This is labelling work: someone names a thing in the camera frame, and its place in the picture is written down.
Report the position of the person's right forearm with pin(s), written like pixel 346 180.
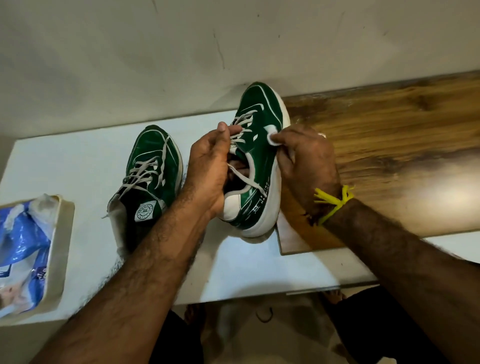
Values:
pixel 408 285

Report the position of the white wet wipe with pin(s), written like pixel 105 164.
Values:
pixel 272 137

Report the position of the person's left foot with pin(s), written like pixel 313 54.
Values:
pixel 194 314

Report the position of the person's right foot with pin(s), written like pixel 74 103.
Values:
pixel 333 295

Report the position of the beige plastic tray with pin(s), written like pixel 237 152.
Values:
pixel 60 255

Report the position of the blue wet wipe packet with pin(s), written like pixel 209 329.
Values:
pixel 22 247

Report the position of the white shoelace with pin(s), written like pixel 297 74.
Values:
pixel 243 123
pixel 140 174

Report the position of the green sneaker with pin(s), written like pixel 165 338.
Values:
pixel 153 146
pixel 262 101

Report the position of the person's left hand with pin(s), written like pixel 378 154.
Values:
pixel 206 172

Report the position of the black loop band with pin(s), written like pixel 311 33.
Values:
pixel 258 318

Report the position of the person's left forearm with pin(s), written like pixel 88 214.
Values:
pixel 123 296

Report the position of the person's right hand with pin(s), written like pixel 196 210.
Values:
pixel 311 168

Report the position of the brown wooden board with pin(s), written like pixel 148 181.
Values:
pixel 405 142

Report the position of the black shorts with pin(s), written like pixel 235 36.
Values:
pixel 375 322

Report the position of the yellow thread wristband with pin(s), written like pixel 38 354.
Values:
pixel 347 195

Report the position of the person's foot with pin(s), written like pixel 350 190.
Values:
pixel 194 314
pixel 333 295

